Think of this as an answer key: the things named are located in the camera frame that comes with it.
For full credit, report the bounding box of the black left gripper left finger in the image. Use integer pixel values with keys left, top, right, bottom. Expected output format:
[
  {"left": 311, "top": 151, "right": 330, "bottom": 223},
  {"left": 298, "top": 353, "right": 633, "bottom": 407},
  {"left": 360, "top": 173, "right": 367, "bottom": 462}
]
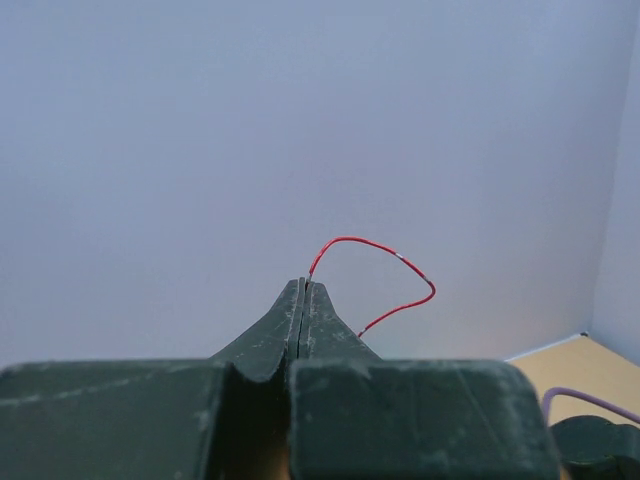
[{"left": 1, "top": 279, "right": 305, "bottom": 479}]

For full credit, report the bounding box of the red wire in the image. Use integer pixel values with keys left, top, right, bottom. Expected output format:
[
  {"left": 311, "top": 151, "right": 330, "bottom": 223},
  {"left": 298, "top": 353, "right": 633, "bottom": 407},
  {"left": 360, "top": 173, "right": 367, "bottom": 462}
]
[{"left": 308, "top": 236, "right": 437, "bottom": 337}]

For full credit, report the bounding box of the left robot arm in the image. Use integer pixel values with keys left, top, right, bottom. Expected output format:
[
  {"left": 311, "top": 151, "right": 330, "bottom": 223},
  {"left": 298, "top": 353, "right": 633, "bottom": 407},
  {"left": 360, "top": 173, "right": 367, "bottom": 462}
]
[{"left": 1, "top": 279, "right": 639, "bottom": 479}]

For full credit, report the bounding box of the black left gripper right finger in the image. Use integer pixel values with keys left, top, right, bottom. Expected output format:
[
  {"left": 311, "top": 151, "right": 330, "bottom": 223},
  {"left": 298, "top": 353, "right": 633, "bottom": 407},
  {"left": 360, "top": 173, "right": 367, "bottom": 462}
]
[{"left": 289, "top": 283, "right": 561, "bottom": 479}]

